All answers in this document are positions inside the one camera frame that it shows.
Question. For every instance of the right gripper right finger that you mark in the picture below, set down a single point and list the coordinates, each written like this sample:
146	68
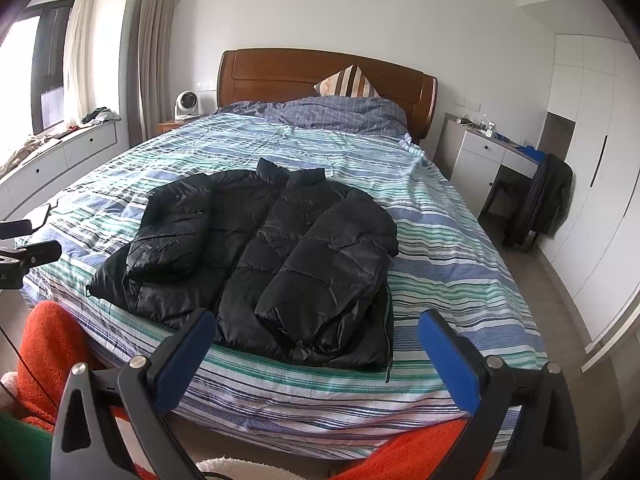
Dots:
544	443

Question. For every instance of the wooden nightstand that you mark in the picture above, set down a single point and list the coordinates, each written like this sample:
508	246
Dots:
170	125

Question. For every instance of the striped brown pillow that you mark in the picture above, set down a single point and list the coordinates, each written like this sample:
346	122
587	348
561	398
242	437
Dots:
350	82

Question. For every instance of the white round fan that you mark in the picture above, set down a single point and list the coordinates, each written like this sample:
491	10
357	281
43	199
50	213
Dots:
187	106

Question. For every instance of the black puffer jacket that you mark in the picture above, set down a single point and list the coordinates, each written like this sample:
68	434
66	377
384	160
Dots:
293	265

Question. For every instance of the white window drawer cabinet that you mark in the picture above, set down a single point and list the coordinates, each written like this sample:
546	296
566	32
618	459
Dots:
57	165

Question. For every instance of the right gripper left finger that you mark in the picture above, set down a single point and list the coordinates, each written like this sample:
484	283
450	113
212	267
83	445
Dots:
87	443

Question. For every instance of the blue checked pillow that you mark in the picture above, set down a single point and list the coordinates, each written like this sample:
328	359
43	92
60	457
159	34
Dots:
369	116

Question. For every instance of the white desk with drawers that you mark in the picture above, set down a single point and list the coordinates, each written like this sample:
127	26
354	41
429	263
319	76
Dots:
471	162

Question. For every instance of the clothes pile on cabinet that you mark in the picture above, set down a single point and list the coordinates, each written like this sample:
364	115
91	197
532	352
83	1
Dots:
98	116

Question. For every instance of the beige curtain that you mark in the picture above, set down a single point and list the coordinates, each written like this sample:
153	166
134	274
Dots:
146	83

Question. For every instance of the dark coat on chair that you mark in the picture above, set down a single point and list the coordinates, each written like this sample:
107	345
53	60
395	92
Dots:
545	205

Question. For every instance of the wooden headboard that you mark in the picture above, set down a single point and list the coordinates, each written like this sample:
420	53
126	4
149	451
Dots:
283	74

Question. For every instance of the striped blue green duvet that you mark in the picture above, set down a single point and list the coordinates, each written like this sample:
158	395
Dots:
445	262

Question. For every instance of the orange fleece garment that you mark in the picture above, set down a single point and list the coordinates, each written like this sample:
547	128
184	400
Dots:
52	342

